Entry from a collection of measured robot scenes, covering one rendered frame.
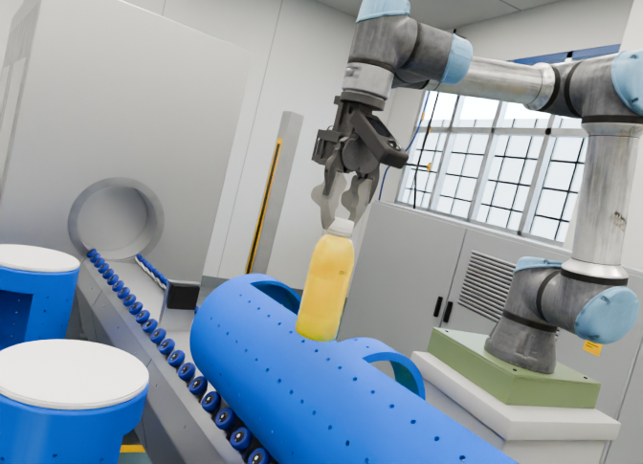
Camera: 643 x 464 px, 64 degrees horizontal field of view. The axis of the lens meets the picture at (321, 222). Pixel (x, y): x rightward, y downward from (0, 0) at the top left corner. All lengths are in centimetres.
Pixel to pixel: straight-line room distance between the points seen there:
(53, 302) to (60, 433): 83
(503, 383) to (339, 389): 41
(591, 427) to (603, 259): 35
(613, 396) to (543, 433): 124
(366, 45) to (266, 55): 508
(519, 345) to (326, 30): 531
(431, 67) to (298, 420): 59
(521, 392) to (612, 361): 125
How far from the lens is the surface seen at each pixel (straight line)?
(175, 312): 167
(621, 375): 234
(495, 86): 106
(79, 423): 99
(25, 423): 100
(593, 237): 108
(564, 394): 124
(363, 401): 80
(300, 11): 609
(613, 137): 107
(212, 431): 118
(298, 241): 611
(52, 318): 180
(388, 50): 81
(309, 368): 89
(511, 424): 106
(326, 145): 82
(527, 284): 118
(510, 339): 119
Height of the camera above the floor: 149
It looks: 5 degrees down
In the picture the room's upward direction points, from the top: 14 degrees clockwise
